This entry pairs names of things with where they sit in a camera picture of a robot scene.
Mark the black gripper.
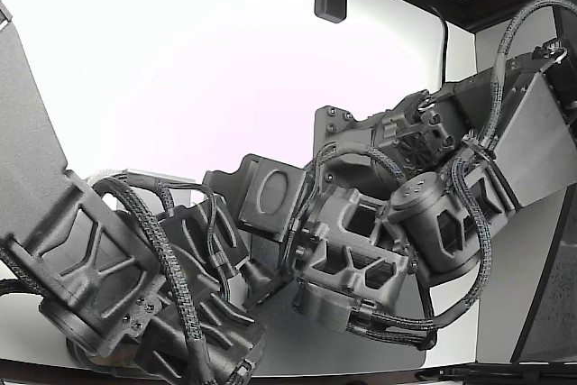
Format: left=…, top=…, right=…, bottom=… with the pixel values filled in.
left=202, top=154, right=308, bottom=244

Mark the gray rubber mat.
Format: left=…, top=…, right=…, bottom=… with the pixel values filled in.
left=246, top=231, right=429, bottom=369

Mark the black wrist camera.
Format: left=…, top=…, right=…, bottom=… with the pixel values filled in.
left=241, top=258, right=292, bottom=310

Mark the thick black braided cable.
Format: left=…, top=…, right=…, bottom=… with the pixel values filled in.
left=87, top=175, right=217, bottom=385

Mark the thin black power cable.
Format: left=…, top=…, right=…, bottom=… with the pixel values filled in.
left=423, top=4, right=451, bottom=91

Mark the black cable with connector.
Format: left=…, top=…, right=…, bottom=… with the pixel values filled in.
left=413, top=361, right=577, bottom=382

